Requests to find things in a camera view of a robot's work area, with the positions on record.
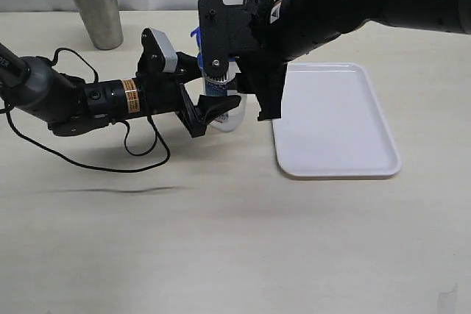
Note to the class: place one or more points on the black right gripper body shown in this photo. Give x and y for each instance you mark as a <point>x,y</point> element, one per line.
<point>230,32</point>

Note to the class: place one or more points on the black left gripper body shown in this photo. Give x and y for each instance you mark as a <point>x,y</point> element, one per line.
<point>166,93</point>

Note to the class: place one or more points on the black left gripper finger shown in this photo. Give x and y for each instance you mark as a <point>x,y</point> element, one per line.
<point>187,68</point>
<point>211,107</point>

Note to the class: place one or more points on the blue snap-lock lid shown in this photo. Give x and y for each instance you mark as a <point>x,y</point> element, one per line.
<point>197,35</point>

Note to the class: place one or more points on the stainless steel tumbler cup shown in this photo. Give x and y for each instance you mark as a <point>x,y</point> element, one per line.
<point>102,22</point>

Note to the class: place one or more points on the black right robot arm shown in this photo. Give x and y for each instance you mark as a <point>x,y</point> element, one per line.
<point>264,36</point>

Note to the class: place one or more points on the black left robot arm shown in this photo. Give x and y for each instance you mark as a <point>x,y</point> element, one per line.
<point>70,106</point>

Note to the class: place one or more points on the white rectangular plastic tray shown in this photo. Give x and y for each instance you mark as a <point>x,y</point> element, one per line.
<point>332,125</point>

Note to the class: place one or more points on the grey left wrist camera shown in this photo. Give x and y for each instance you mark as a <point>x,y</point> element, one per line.
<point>166,48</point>

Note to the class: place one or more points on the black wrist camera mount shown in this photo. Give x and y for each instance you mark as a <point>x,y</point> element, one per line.
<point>152,60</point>

